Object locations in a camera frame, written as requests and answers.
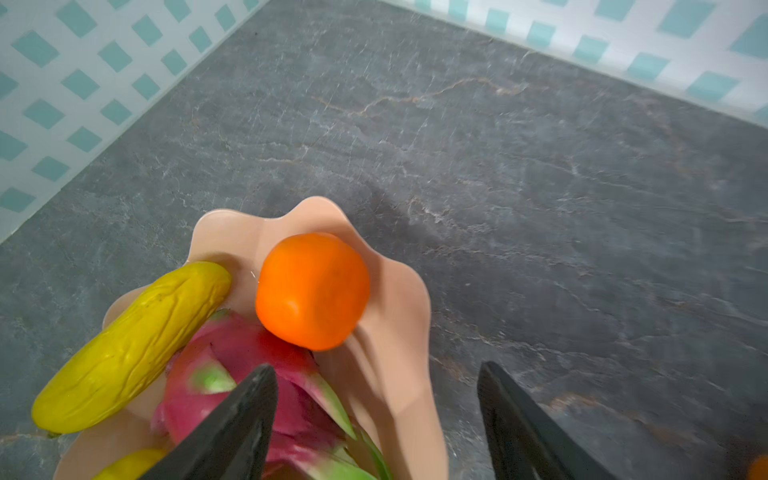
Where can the pink scalloped fruit bowl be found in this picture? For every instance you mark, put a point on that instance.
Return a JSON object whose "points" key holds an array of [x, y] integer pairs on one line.
{"points": [[380, 372]]}

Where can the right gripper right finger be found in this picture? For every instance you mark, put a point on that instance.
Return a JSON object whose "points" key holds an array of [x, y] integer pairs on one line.
{"points": [[523, 441]]}

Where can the yellow fake fruit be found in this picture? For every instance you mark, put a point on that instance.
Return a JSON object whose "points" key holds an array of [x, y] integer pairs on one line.
{"points": [[132, 466], [130, 354]]}

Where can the large orange fake orange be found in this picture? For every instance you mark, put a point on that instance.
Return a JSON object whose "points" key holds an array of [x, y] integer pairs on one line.
{"points": [[312, 290]]}

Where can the small orange fake tangerine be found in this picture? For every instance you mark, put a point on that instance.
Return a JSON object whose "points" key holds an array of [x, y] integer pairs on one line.
{"points": [[758, 468]]}

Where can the magenta fake dragon fruit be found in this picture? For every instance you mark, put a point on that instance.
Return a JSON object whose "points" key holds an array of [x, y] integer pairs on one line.
{"points": [[312, 431]]}

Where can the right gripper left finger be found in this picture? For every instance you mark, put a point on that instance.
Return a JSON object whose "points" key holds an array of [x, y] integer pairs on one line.
{"points": [[233, 441]]}

